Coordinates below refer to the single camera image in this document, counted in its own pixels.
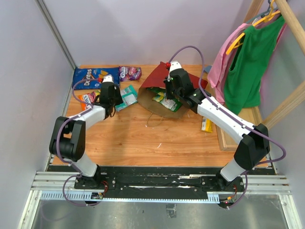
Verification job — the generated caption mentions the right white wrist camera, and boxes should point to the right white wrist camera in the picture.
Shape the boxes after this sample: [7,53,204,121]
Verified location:
[165,61,182,72]

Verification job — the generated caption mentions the purple snack packet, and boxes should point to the purple snack packet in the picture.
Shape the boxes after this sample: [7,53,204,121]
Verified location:
[119,66,142,82]

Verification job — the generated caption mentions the green shirt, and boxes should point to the green shirt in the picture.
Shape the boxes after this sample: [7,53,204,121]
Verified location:
[224,16,284,115]

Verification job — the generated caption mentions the orange Fox's candy packet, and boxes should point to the orange Fox's candy packet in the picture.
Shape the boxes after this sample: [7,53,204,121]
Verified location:
[77,90,100,111]

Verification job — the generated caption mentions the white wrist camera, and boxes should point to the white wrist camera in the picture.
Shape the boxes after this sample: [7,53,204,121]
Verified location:
[165,61,182,72]
[98,74,114,83]

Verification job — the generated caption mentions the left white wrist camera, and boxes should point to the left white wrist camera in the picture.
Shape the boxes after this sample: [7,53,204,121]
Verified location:
[98,74,114,83]

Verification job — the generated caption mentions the blue Doritos chip bag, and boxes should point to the blue Doritos chip bag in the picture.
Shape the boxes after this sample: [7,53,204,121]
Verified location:
[72,67,120,90]

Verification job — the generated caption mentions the yellow clothes hanger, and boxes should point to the yellow clothes hanger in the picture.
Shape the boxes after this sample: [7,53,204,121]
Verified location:
[225,0,280,55]

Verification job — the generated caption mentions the red brown paper bag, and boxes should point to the red brown paper bag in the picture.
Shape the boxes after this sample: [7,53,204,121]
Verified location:
[137,62,206,119]

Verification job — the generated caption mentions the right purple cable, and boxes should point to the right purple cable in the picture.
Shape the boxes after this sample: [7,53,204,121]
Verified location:
[166,45,286,210]

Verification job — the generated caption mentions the wooden clothes rack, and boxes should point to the wooden clothes rack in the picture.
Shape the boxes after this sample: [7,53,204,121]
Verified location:
[212,0,305,151]

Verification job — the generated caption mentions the grey clothes hanger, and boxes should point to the grey clothes hanger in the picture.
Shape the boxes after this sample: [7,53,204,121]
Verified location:
[245,0,280,26]

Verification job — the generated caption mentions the pink shirt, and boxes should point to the pink shirt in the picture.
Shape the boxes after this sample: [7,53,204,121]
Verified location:
[207,22,288,103]

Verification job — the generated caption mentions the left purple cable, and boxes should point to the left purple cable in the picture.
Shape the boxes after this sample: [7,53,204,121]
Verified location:
[56,78,105,207]

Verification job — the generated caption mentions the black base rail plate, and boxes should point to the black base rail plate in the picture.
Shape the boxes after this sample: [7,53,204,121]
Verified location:
[31,165,291,204]

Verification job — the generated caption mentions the green snack packet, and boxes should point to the green snack packet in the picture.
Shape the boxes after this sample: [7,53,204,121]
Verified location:
[147,87,182,112]

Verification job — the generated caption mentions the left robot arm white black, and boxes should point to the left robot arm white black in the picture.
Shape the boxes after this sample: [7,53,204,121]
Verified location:
[49,82,123,189]

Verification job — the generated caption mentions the purple cable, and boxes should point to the purple cable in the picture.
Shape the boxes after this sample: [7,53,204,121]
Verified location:
[166,45,286,210]
[56,78,105,207]

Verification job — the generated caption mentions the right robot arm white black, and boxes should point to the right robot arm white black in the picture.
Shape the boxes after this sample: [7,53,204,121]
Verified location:
[164,62,270,191]

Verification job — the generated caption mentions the teal snack packet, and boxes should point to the teal snack packet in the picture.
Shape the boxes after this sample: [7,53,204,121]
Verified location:
[115,85,138,112]

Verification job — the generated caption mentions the yellow snack packet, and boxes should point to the yellow snack packet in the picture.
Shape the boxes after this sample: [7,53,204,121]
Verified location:
[201,117,213,133]

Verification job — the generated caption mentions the blue cloth piece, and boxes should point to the blue cloth piece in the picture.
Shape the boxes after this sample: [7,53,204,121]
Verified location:
[203,65,212,74]

